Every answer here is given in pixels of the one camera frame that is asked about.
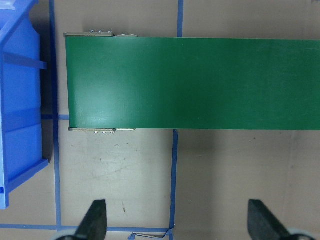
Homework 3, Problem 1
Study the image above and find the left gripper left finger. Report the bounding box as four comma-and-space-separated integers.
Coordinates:
74, 199, 107, 240

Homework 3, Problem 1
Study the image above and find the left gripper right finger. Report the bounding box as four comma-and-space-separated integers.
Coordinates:
247, 199, 295, 240

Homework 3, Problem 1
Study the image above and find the left blue plastic bin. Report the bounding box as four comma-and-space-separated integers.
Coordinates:
0, 0, 49, 210

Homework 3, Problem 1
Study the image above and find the green conveyor belt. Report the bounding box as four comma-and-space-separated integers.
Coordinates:
65, 33, 320, 132

